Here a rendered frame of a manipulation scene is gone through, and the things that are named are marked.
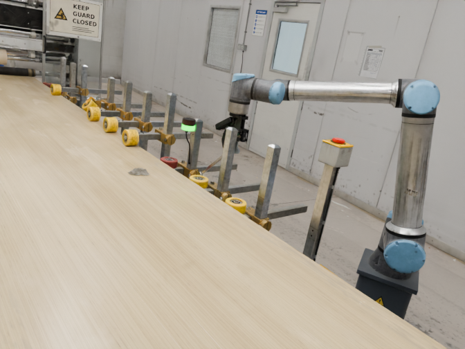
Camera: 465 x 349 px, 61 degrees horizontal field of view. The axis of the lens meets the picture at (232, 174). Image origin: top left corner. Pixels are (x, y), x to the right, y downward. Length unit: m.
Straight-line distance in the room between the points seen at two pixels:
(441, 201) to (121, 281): 3.41
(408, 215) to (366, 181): 2.80
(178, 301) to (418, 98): 1.08
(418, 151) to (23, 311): 1.33
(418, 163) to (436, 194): 2.45
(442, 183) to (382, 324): 3.06
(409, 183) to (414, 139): 0.17
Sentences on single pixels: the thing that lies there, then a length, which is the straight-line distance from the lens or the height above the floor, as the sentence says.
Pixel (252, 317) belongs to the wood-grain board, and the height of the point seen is 0.90.
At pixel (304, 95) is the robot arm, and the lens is 1.74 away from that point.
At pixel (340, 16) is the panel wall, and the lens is 4.87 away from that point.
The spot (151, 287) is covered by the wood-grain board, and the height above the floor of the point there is 0.90.
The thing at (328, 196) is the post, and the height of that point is 1.05.
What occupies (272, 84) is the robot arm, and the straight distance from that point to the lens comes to 1.63.
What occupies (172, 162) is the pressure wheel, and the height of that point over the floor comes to 0.91.
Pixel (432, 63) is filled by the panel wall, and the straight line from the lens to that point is 4.12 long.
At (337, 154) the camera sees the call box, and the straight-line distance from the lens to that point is 1.23.
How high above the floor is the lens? 1.46
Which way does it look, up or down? 18 degrees down
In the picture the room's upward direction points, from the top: 10 degrees clockwise
